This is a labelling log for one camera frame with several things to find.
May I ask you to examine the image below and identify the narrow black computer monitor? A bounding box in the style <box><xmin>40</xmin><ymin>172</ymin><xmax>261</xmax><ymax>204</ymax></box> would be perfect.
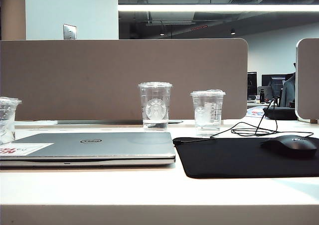
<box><xmin>247</xmin><ymin>71</ymin><xmax>258</xmax><ymax>96</ymax></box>

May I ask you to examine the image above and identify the metal wall switch plate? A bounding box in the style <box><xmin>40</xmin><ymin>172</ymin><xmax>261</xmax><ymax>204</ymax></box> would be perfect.
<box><xmin>63</xmin><ymin>23</ymin><xmax>77</xmax><ymax>40</ymax></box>

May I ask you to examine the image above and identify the silver Dell laptop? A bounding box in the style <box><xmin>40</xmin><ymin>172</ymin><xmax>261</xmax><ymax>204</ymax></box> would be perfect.
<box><xmin>0</xmin><ymin>131</ymin><xmax>176</xmax><ymax>168</ymax></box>

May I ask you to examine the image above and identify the wide black computer monitor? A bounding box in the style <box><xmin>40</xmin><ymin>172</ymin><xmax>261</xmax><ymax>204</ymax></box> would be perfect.
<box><xmin>261</xmin><ymin>73</ymin><xmax>295</xmax><ymax>96</ymax></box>

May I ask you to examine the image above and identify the black mouse cable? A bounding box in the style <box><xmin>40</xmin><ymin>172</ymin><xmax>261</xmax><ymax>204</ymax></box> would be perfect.
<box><xmin>210</xmin><ymin>96</ymin><xmax>315</xmax><ymax>139</ymax></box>

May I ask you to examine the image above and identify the black mouse pad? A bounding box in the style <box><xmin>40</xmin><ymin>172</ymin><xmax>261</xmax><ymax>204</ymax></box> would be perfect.
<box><xmin>172</xmin><ymin>136</ymin><xmax>319</xmax><ymax>180</ymax></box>

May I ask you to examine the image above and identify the medium clear lidded plastic cup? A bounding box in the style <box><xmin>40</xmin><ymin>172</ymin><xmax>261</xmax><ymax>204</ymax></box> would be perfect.
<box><xmin>189</xmin><ymin>89</ymin><xmax>226</xmax><ymax>137</ymax></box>

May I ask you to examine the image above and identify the colourful printed paper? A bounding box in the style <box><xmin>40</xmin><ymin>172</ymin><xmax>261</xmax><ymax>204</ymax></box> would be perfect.
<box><xmin>246</xmin><ymin>106</ymin><xmax>269</xmax><ymax>118</ymax></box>

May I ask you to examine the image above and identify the small clear labelled plastic cup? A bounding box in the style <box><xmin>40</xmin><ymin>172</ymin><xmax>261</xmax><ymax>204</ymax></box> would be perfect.
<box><xmin>0</xmin><ymin>96</ymin><xmax>22</xmax><ymax>146</ymax></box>

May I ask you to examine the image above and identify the long white ceiling light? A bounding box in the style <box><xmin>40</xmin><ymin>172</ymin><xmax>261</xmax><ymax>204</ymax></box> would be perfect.
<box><xmin>118</xmin><ymin>4</ymin><xmax>319</xmax><ymax>12</ymax></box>

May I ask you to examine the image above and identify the grey office chair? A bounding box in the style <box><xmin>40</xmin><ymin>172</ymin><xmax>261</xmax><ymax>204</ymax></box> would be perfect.
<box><xmin>280</xmin><ymin>72</ymin><xmax>297</xmax><ymax>108</ymax></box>

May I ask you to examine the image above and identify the tall clear Starbucks logo cup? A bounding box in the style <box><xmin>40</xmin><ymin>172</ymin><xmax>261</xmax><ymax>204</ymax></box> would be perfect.
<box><xmin>138</xmin><ymin>81</ymin><xmax>173</xmax><ymax>131</ymax></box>

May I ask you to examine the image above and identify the black computer mouse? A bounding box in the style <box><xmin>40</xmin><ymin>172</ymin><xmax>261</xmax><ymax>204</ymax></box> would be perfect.
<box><xmin>260</xmin><ymin>135</ymin><xmax>318</xmax><ymax>158</ymax></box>

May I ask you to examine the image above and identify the black pouch bag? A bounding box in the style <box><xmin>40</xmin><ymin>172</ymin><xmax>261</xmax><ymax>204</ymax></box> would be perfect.
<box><xmin>263</xmin><ymin>106</ymin><xmax>298</xmax><ymax>120</ymax></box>

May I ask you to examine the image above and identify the narrow brown desk partition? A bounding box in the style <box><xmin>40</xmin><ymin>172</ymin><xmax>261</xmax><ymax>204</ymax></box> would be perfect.
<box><xmin>295</xmin><ymin>37</ymin><xmax>319</xmax><ymax>124</ymax></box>

